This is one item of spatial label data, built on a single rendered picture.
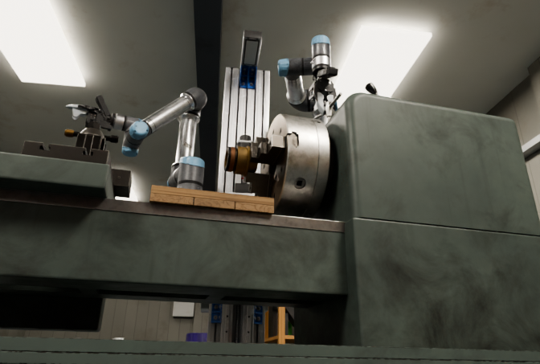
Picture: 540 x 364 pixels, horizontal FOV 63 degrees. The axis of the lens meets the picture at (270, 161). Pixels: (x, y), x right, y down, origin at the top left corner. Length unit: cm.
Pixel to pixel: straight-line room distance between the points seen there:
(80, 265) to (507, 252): 107
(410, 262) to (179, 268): 56
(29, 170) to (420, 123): 102
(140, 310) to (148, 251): 788
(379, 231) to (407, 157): 24
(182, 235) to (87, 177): 24
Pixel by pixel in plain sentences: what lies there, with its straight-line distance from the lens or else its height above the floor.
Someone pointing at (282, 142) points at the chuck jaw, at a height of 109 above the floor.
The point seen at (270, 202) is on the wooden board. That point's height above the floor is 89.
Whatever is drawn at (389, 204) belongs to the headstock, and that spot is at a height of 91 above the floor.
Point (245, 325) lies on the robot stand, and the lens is 196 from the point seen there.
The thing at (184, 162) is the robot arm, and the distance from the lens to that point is 203.
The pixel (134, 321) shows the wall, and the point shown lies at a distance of 890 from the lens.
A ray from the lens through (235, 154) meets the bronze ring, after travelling 129.
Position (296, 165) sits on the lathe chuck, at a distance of 120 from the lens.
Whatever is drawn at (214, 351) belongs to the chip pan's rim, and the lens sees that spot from 89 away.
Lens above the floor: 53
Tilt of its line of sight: 25 degrees up
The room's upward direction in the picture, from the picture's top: 1 degrees clockwise
